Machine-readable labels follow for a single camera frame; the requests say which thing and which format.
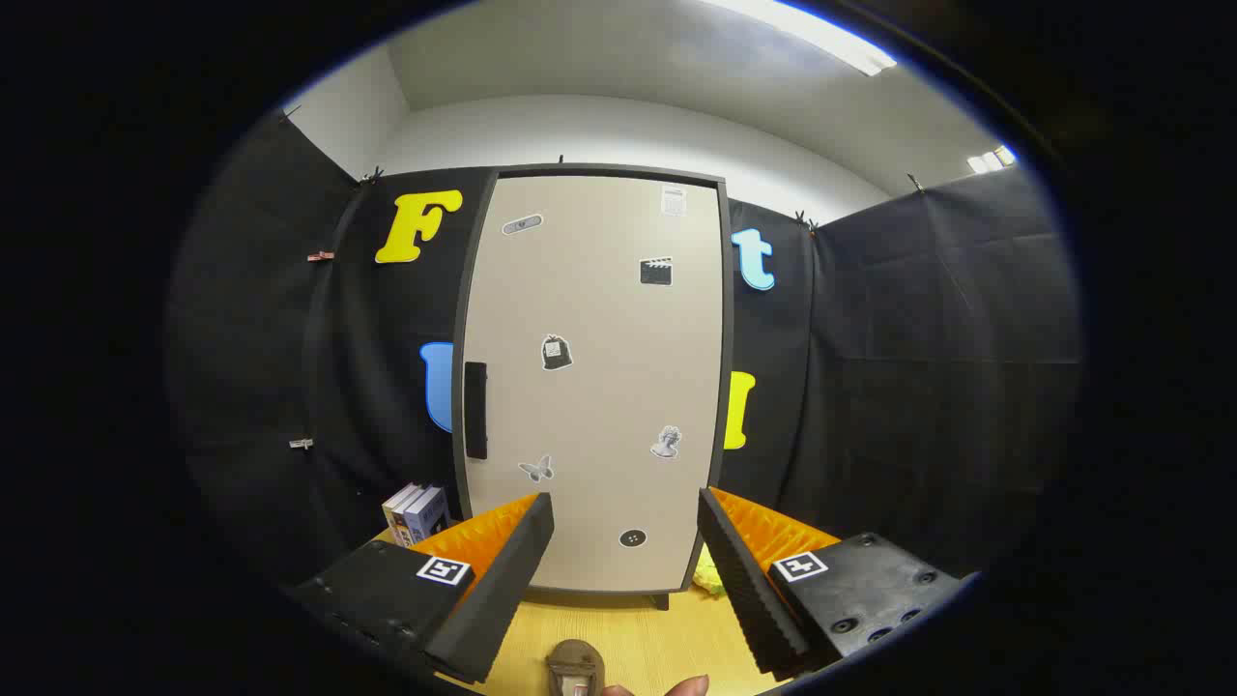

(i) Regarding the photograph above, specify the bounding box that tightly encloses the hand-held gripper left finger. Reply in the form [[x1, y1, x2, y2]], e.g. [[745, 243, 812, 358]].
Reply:
[[290, 491, 557, 685]]

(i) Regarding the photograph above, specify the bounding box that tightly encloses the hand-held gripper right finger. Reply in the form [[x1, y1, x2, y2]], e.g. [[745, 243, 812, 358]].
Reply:
[[698, 486, 967, 678]]

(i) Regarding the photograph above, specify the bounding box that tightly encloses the brown fuzzy shoe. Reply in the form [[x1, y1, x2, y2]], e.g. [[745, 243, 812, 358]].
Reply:
[[546, 638, 607, 696]]

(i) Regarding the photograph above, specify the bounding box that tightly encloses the beige shoe cabinet door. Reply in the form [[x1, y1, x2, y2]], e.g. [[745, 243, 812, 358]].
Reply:
[[462, 176, 726, 593]]

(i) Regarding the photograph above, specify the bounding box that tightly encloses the dark grey shoe cabinet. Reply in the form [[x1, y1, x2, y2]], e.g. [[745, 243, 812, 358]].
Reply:
[[451, 164, 735, 612]]

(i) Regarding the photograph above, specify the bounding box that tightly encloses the blue cover book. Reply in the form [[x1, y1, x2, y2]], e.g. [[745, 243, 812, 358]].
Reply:
[[404, 486, 450, 545]]

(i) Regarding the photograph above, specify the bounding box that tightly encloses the white spine book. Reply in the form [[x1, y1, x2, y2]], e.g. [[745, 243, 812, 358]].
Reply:
[[382, 483, 423, 542]]

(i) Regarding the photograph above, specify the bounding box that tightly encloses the black backdrop cloth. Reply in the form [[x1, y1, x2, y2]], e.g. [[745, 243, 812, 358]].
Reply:
[[164, 111, 1081, 591]]

